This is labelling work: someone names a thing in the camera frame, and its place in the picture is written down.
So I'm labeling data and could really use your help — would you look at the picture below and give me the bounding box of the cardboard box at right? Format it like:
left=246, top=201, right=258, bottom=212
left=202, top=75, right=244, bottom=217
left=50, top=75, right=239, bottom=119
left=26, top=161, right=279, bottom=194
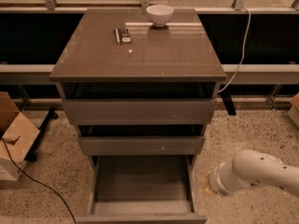
left=287, top=92, right=299, bottom=128

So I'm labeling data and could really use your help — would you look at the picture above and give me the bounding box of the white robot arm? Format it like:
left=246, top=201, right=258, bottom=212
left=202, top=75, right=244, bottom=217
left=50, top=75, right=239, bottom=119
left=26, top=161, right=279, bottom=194
left=199, top=149, right=299, bottom=197

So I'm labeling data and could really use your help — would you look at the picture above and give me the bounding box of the black stand leg right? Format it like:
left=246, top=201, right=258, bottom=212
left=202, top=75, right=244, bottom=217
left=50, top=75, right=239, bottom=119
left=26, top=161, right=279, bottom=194
left=221, top=92, right=236, bottom=116

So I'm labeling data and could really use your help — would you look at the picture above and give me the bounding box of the open cardboard box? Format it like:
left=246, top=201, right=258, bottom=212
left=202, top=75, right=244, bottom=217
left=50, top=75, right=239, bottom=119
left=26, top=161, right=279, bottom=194
left=0, top=91, right=39, bottom=181

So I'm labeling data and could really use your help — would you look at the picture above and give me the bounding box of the grey drawer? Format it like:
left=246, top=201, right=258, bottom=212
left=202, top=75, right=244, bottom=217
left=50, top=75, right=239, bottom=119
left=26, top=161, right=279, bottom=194
left=76, top=156, right=207, bottom=224
left=78, top=136, right=204, bottom=156
left=62, top=99, right=216, bottom=125

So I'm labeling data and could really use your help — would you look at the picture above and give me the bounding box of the black stand leg left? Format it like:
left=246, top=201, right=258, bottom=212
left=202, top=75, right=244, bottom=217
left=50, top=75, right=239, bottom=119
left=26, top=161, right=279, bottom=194
left=25, top=106, right=59, bottom=162

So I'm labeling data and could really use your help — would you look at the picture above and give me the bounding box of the metal window railing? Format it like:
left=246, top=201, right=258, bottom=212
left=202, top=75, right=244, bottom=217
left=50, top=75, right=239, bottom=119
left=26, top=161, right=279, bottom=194
left=0, top=0, right=298, bottom=87

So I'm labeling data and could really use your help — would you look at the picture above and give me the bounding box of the black stand leg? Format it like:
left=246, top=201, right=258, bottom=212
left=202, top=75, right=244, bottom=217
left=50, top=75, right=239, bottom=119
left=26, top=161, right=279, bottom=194
left=221, top=92, right=236, bottom=116
left=25, top=106, right=59, bottom=162

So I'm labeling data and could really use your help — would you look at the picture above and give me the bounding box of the small black packet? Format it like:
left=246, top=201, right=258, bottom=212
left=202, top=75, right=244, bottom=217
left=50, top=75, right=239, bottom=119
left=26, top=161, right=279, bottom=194
left=114, top=28, right=132, bottom=44

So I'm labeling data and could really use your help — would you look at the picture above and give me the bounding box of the black floor cable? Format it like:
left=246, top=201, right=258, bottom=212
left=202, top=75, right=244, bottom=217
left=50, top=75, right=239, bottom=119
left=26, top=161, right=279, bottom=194
left=0, top=137, right=78, bottom=224

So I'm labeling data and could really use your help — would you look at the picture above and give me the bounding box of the white ceramic bowl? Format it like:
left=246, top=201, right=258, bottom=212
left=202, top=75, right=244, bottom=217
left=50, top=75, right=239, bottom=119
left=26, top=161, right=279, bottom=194
left=146, top=5, right=174, bottom=27

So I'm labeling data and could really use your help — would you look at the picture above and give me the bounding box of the grey drawer cabinet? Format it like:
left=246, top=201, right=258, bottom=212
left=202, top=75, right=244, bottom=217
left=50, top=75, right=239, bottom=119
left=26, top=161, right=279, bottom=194
left=49, top=7, right=227, bottom=170

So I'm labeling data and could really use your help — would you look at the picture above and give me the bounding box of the white hanging cable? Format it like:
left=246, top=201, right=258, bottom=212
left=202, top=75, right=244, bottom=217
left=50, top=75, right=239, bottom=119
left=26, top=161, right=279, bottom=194
left=217, top=7, right=252, bottom=94

